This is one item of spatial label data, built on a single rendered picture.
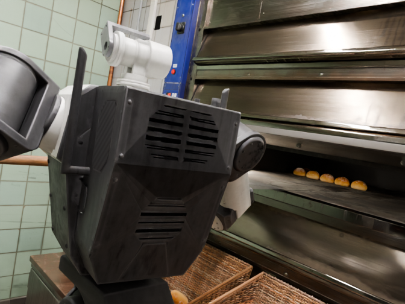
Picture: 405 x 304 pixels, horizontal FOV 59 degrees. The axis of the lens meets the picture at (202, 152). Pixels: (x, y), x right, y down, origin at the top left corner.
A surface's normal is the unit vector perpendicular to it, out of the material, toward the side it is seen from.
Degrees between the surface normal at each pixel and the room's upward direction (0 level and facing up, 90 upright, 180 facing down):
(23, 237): 90
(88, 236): 92
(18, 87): 64
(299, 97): 70
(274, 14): 90
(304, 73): 90
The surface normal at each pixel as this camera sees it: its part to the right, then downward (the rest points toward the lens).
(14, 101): 0.94, -0.19
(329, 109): -0.62, -0.42
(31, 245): 0.68, 0.15
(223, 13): -0.72, -0.09
